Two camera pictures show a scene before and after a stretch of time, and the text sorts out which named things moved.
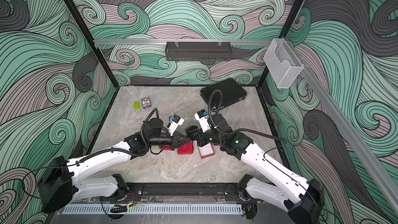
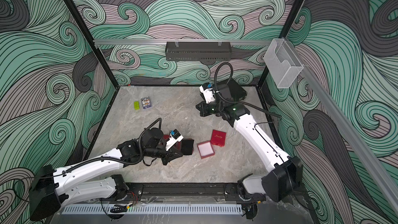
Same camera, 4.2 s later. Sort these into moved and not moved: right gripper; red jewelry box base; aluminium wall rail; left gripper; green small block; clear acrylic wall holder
Moved: right gripper; left gripper
Not moved: aluminium wall rail; green small block; red jewelry box base; clear acrylic wall holder
